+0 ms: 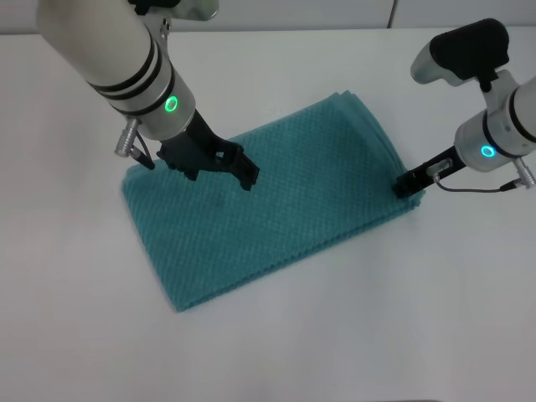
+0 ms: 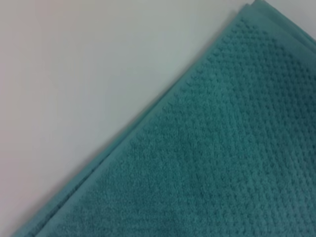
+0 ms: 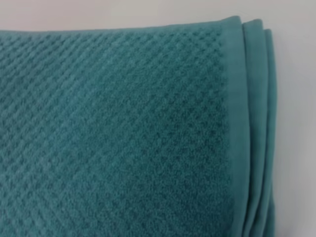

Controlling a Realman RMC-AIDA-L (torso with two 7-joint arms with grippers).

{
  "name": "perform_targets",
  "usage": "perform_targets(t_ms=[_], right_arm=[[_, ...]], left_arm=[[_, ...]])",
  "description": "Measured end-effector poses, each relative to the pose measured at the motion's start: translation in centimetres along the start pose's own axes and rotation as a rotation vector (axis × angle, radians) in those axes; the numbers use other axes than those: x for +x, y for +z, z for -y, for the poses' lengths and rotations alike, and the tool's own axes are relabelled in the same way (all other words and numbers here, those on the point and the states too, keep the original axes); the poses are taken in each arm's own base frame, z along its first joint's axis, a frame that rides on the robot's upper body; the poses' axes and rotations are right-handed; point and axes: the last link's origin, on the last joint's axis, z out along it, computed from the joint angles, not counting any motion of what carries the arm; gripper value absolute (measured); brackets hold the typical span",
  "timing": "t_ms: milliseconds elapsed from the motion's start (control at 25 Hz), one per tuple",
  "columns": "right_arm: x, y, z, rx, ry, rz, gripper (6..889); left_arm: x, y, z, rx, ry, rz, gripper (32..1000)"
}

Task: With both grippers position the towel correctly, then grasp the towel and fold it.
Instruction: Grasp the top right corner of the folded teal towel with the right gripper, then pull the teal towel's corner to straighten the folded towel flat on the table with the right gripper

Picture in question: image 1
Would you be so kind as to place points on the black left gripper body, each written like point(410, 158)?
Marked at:
point(192, 151)

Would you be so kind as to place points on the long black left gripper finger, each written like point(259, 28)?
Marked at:
point(247, 171)

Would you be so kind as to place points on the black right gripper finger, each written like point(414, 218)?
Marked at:
point(408, 187)

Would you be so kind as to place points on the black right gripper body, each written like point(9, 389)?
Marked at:
point(435, 169)

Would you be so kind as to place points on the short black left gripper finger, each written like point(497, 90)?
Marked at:
point(188, 173)

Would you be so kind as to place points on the teal waffle-weave towel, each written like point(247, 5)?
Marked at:
point(293, 188)

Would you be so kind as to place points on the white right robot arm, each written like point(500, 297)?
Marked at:
point(498, 134)

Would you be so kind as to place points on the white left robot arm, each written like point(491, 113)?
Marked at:
point(109, 54)

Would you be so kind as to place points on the right wrist camera housing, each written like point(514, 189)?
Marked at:
point(465, 50)

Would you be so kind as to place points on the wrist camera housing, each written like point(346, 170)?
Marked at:
point(465, 50)
point(188, 8)

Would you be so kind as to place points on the left wrist camera housing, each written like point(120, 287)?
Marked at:
point(188, 8)

